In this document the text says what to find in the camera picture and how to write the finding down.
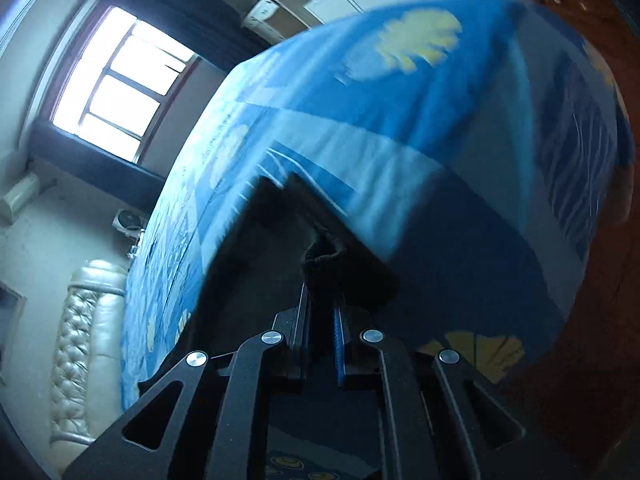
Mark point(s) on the small white square fan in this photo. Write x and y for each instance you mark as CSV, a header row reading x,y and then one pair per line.
x,y
129,220

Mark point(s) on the white wall air conditioner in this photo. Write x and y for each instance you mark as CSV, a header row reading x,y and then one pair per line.
x,y
20,197

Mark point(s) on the cream tufted leather headboard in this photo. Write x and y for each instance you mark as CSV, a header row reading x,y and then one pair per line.
x,y
85,350

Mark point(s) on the dark window sill panel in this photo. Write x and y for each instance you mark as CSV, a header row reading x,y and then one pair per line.
x,y
95,155

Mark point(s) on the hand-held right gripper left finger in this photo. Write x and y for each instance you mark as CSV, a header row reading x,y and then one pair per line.
x,y
306,340

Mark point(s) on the black pants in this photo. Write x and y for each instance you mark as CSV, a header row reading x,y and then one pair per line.
x,y
280,240

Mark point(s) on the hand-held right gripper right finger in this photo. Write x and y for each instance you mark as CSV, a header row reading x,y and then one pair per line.
x,y
340,345

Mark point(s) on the blue patterned bed sheet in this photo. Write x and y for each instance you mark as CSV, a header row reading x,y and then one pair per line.
x,y
400,110

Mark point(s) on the window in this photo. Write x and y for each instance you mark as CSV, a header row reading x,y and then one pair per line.
x,y
120,75

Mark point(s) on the cardboard box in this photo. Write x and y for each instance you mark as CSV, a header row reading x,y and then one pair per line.
x,y
275,17

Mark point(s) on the dark curtain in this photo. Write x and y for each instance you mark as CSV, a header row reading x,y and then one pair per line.
x,y
200,15

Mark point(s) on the framed wall picture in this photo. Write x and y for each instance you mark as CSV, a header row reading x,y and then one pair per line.
x,y
10,310

